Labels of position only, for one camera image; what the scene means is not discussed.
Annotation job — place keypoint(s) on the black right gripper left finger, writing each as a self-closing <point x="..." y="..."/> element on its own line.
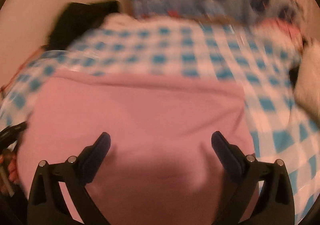
<point x="47" y="204"/>

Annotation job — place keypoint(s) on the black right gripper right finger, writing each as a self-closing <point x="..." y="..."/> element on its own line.
<point x="263" y="195"/>

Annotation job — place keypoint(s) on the pink and brown jacket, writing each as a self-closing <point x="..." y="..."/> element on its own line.
<point x="161" y="168"/>

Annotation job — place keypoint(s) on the pink clothing heap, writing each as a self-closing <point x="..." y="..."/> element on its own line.
<point x="276" y="26"/>

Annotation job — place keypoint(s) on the black garment pile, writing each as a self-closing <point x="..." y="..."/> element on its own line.
<point x="75" y="20"/>

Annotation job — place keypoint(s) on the blue white checkered bed cover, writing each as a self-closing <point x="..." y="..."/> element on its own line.
<point x="279" y="127"/>

